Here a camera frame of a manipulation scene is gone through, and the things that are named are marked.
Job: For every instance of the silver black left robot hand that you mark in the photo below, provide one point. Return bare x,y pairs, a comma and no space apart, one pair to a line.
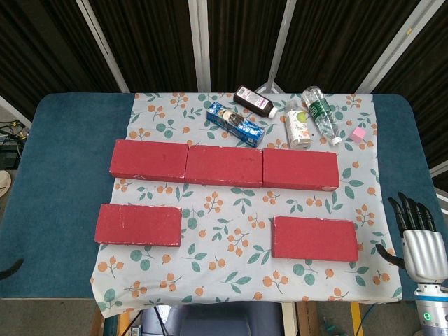
12,267

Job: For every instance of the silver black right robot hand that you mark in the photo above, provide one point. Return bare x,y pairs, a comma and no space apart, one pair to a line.
423,252

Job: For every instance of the red brick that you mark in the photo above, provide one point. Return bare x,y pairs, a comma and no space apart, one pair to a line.
301,169
148,160
315,239
138,225
224,166

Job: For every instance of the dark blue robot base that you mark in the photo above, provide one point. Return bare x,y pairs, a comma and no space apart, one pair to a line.
217,320

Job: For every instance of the white round object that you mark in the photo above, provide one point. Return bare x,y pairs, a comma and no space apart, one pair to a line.
3,183

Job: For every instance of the blue felt table cover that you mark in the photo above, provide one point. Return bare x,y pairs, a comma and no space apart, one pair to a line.
63,175

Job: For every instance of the brown cardboard box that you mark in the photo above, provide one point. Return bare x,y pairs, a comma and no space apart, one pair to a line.
308,318

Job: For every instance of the pink cube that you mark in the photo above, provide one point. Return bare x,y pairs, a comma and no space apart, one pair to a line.
358,134

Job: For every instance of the clear green-label water bottle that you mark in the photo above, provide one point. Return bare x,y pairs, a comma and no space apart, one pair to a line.
320,113

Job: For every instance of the white printed bottle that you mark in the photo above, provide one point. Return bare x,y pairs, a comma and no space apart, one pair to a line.
297,126

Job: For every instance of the floral printed tablecloth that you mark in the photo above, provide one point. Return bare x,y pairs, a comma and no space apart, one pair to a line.
217,245

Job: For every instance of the dark brown bottle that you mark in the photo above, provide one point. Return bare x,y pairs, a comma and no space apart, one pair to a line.
253,101

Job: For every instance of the blue toothpaste box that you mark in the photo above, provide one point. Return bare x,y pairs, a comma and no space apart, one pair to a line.
234,123

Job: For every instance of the white tripod stand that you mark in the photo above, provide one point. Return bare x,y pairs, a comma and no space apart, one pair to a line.
281,42

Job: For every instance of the white metal frame bar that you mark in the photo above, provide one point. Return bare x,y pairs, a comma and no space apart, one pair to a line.
105,49
439,169
392,45
199,45
14,110

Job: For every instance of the yellow post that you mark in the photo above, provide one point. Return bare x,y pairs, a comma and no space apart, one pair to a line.
356,320

